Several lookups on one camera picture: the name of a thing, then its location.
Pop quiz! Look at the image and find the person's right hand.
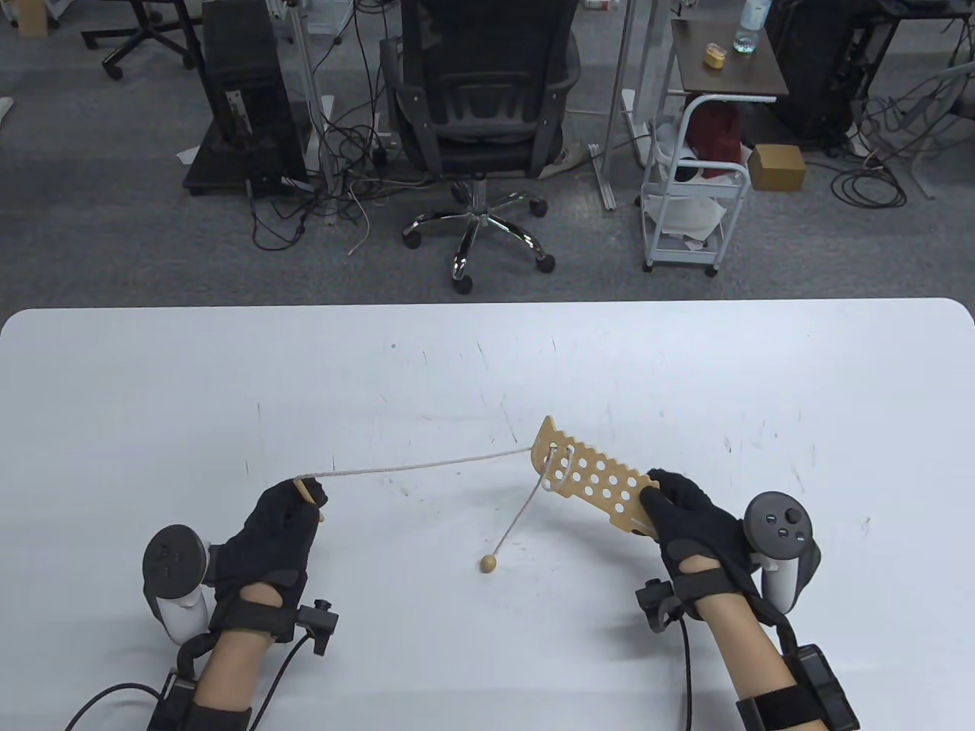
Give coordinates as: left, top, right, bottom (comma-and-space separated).
640, 468, 762, 595

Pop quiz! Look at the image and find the person's left hand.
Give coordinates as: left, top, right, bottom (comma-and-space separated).
206, 478, 330, 633

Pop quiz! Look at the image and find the wooden crocodile lacing toy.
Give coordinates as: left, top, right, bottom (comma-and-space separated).
529, 416, 662, 543

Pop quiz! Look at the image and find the cream rope with wooden needle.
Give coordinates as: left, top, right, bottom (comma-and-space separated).
293, 445, 576, 573

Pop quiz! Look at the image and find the person's left forearm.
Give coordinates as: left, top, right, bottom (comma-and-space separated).
194, 583, 279, 731

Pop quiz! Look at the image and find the person's right forearm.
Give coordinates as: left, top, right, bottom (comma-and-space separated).
686, 556, 801, 731

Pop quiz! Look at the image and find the black grey right hand controller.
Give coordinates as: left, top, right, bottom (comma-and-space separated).
745, 493, 822, 614

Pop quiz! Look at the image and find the black grey hand controller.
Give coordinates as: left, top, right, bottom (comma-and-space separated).
745, 493, 822, 614
142, 525, 210, 642

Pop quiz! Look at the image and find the black right glove sensor module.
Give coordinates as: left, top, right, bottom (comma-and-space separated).
636, 579, 683, 633

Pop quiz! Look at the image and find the black glove sensor module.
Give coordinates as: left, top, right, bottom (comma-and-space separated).
297, 600, 340, 656
636, 579, 683, 633

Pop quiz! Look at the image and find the black left glove sensor module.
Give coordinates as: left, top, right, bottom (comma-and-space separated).
297, 600, 340, 656

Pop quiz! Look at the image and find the black grey left hand controller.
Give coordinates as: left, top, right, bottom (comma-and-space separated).
142, 525, 210, 642

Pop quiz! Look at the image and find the white rolling cart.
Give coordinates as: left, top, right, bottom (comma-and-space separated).
640, 95, 753, 277

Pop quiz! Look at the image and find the white cloth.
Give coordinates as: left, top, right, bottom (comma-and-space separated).
646, 190, 726, 238

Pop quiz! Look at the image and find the brown cardboard box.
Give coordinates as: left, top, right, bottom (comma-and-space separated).
746, 142, 807, 193

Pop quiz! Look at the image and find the dark red bag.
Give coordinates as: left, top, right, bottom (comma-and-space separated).
686, 101, 744, 182

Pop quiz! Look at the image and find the grey desk leg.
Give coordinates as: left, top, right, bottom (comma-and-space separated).
876, 61, 975, 200

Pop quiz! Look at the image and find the dark brown side table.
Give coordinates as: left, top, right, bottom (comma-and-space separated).
670, 17, 790, 104

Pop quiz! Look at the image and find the black equipment cabinet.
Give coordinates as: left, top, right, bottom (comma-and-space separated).
764, 0, 875, 147

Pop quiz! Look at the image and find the black computer tower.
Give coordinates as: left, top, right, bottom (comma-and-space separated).
200, 0, 309, 191

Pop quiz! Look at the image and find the black mesh office chair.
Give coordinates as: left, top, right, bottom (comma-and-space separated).
379, 0, 583, 295

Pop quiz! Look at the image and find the clear water bottle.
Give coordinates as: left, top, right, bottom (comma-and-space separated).
733, 0, 771, 55

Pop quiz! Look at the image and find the clear plastic box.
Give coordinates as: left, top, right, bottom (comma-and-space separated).
303, 0, 356, 37

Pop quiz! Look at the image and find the black swivel chair base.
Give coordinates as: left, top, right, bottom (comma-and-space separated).
80, 0, 203, 81

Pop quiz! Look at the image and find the thin black left glove cable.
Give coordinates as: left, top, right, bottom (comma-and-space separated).
251, 636, 313, 731

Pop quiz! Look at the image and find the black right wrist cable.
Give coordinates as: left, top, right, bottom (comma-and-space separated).
674, 617, 694, 731

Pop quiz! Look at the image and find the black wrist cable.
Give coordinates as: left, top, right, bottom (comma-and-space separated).
65, 683, 165, 731
674, 617, 694, 731

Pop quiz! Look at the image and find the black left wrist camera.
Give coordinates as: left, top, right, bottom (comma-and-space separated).
149, 670, 252, 731

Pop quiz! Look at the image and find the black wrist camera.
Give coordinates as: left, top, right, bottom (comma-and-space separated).
149, 670, 252, 731
735, 643, 862, 731

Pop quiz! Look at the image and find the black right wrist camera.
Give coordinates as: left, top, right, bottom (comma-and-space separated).
735, 643, 862, 731

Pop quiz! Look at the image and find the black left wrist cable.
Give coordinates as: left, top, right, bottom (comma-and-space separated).
65, 683, 165, 731

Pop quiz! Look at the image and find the thin white floor cable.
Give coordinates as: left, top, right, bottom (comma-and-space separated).
345, 189, 374, 257

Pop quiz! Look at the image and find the coil of black cable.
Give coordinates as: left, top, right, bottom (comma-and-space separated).
829, 162, 909, 211

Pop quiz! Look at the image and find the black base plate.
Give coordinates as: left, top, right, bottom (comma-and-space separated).
183, 118, 313, 200

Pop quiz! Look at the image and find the tangle of black floor cables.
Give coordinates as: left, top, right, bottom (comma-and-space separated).
245, 91, 427, 252

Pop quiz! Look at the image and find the aluminium frame post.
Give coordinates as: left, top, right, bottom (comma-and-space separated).
602, 0, 639, 212
283, 0, 337, 226

